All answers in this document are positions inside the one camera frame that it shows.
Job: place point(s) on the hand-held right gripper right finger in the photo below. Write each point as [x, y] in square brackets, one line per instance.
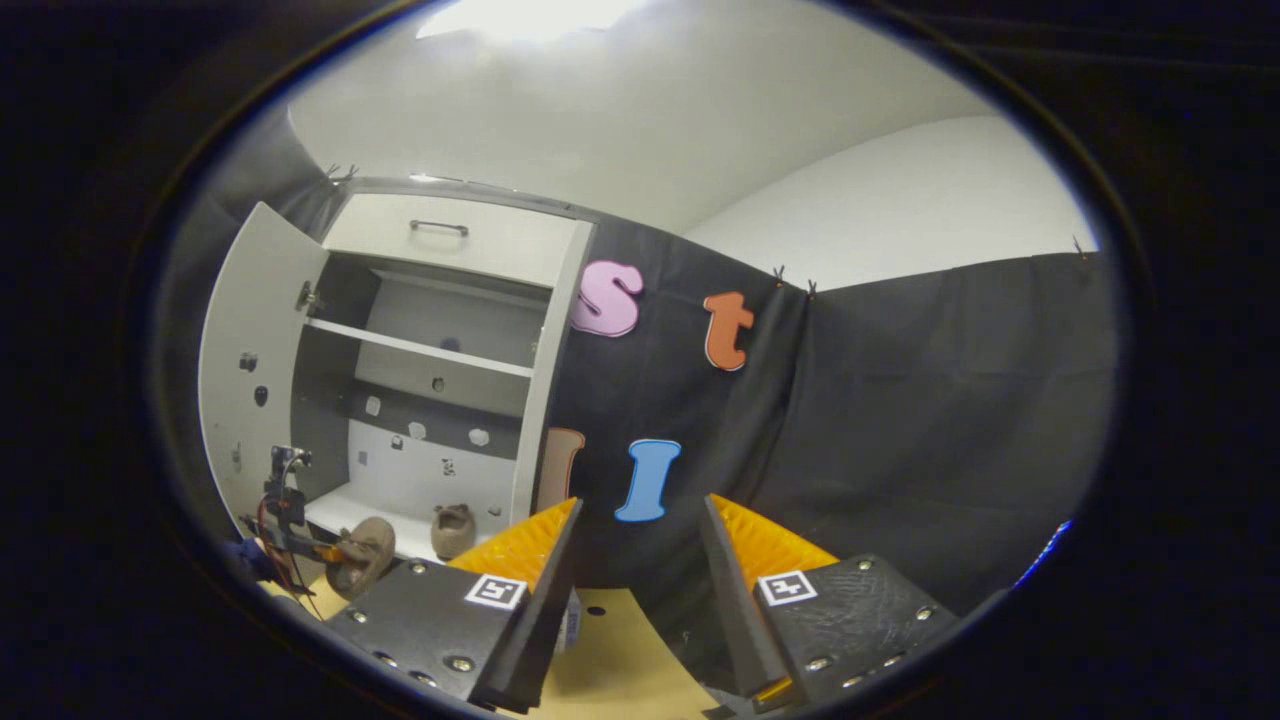
[735, 620]

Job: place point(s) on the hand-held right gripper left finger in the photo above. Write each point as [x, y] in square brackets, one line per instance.
[545, 620]

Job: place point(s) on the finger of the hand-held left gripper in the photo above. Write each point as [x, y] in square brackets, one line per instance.
[300, 540]

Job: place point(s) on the white shoe cabinet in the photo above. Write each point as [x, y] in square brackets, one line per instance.
[400, 480]

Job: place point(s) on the white cabinet shelf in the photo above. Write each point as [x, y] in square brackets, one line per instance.
[420, 347]

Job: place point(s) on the metal door hinge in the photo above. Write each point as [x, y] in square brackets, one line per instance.
[308, 297]

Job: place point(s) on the white cabinet drawer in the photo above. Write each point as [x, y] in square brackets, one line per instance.
[500, 250]

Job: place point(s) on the grey book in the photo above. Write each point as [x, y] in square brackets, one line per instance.
[570, 620]

